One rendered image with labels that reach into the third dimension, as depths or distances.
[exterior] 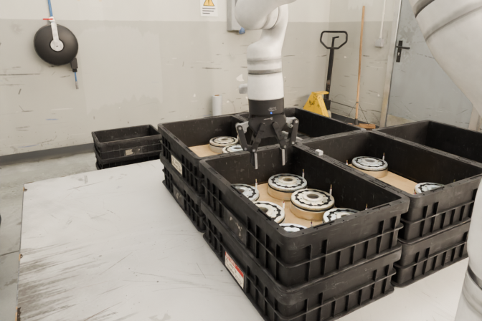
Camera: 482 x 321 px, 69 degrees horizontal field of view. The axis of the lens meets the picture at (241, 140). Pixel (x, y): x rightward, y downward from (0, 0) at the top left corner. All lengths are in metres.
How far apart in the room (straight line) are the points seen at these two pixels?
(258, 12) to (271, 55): 0.09
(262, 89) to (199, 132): 0.64
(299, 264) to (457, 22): 0.42
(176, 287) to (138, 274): 0.11
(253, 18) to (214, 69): 3.59
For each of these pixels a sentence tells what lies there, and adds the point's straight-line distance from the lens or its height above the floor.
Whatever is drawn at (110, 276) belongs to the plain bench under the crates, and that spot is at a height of 0.70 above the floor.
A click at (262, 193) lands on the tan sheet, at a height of 0.83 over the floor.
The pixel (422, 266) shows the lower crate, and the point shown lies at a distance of 0.94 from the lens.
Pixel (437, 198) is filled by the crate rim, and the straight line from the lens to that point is 0.84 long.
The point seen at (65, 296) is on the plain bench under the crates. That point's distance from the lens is 0.91.
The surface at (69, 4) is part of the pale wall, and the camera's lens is 3.86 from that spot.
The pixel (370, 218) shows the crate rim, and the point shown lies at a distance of 0.70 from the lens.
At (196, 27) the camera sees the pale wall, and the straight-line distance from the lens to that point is 4.15.
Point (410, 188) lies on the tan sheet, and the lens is 1.08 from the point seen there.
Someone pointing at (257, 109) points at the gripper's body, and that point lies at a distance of 0.72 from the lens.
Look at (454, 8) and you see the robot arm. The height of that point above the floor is 1.27.
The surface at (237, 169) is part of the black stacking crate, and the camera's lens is 0.94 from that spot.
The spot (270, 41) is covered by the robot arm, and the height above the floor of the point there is 1.22.
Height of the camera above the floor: 1.25
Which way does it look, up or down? 18 degrees down
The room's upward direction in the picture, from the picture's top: straight up
